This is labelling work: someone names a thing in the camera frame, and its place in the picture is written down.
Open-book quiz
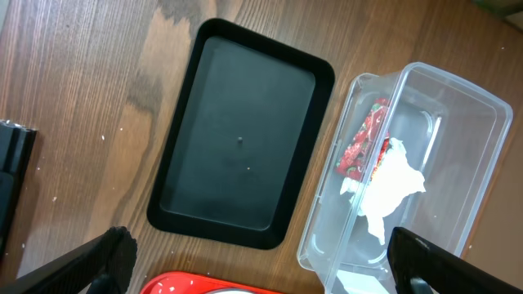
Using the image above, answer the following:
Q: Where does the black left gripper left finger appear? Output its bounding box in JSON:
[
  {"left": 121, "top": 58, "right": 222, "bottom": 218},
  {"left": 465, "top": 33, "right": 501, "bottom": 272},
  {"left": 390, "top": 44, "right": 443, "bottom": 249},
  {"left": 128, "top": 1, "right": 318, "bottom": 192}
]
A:
[{"left": 1, "top": 226, "right": 137, "bottom": 294}]

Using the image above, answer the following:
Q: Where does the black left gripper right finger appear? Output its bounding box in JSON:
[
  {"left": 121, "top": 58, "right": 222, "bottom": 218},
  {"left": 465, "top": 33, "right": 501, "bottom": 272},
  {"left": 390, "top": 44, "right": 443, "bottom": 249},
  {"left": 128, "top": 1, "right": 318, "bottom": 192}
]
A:
[{"left": 387, "top": 227, "right": 522, "bottom": 294}]

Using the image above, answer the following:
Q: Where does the white napkin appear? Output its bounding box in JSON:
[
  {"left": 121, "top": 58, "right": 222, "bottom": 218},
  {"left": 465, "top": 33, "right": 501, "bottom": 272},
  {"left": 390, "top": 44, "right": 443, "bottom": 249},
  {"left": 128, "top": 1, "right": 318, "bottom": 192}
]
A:
[{"left": 357, "top": 137, "right": 426, "bottom": 246}]

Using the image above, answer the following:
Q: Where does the red snack wrapper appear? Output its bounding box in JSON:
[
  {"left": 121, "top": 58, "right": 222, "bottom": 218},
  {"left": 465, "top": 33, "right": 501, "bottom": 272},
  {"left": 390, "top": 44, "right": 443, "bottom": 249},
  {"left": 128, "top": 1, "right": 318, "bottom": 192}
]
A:
[{"left": 335, "top": 98, "right": 388, "bottom": 180}]

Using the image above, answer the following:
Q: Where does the red plastic tray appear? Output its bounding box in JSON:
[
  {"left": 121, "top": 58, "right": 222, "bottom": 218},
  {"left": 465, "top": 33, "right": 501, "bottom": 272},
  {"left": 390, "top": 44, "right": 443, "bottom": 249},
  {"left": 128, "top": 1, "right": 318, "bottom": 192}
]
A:
[{"left": 140, "top": 271, "right": 279, "bottom": 294}]

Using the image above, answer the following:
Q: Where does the clear plastic bin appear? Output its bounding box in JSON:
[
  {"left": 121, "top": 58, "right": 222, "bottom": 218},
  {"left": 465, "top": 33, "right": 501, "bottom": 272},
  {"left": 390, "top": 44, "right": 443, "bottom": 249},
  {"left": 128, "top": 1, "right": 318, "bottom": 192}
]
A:
[{"left": 297, "top": 62, "right": 512, "bottom": 293}]

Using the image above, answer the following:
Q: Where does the black tray bin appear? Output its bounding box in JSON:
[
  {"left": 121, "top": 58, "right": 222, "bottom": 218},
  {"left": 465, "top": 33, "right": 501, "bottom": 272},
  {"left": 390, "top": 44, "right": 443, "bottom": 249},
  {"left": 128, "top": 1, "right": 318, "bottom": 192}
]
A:
[{"left": 147, "top": 18, "right": 335, "bottom": 250}]

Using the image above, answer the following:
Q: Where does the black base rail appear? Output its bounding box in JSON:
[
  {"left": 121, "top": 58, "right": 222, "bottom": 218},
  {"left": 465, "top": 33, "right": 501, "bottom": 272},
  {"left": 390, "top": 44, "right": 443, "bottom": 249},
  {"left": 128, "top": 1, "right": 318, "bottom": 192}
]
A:
[{"left": 1, "top": 120, "right": 38, "bottom": 255}]

